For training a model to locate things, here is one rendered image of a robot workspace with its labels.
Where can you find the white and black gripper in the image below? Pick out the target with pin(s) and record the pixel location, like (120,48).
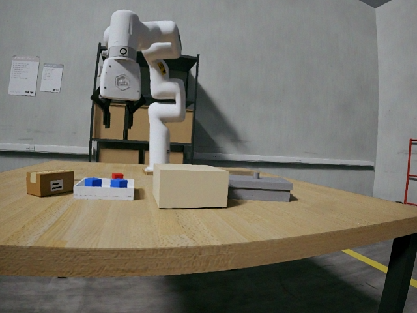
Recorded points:
(120,80)

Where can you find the red block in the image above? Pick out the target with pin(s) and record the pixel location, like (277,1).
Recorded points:
(117,176)

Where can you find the brown cardboard box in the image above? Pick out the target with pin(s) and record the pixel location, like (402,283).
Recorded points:
(49,182)

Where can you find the light wooden cabinet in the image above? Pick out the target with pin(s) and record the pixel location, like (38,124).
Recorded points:
(189,186)

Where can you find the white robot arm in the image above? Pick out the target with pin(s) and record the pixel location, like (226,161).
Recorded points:
(125,31)

